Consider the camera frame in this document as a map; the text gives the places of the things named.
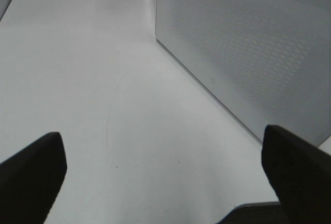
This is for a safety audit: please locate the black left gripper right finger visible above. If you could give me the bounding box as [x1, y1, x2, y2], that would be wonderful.
[261, 125, 330, 223]

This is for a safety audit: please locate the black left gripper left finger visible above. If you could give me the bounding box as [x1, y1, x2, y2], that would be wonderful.
[1, 132, 67, 223]

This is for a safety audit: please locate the white microwave door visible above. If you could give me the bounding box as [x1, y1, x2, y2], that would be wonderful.
[155, 0, 330, 145]

